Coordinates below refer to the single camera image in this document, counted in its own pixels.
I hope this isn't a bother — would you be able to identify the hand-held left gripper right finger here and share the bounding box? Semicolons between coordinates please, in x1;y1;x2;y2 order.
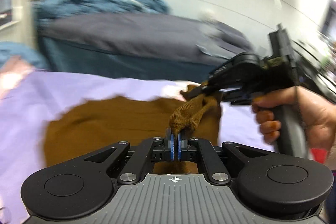
177;130;266;186

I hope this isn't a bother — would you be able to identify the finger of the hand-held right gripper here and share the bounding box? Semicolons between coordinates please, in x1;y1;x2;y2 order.
222;90;254;107
181;82;229;103

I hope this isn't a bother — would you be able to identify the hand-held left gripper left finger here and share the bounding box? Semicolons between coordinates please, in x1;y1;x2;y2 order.
84;128;175;186

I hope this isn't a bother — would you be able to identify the brown knit garment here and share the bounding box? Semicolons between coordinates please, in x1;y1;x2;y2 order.
45;84;223;174

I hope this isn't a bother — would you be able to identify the person's right hand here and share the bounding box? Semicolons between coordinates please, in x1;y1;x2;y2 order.
251;86;336;157

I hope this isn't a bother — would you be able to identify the dark teal bedding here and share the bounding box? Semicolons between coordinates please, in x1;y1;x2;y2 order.
42;37;226;83

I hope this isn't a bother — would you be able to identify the grey pillow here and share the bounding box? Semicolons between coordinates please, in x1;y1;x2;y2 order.
39;13;255;62

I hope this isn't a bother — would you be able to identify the red object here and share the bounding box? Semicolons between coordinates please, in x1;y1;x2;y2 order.
311;148;327;165

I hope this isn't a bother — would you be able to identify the teal knitted blanket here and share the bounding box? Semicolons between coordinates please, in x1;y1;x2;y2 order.
33;0;169;28

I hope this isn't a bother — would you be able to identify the purple bed sheet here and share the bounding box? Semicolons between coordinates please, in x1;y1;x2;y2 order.
0;70;276;224

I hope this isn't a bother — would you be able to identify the pink cloth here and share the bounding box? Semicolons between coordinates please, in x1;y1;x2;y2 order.
0;55;37;98

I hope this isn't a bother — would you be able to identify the blue blanket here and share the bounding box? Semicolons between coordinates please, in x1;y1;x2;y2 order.
0;41;48;70

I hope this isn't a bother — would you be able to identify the white appliance with control panel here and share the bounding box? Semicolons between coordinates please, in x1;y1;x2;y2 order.
0;0;50;49

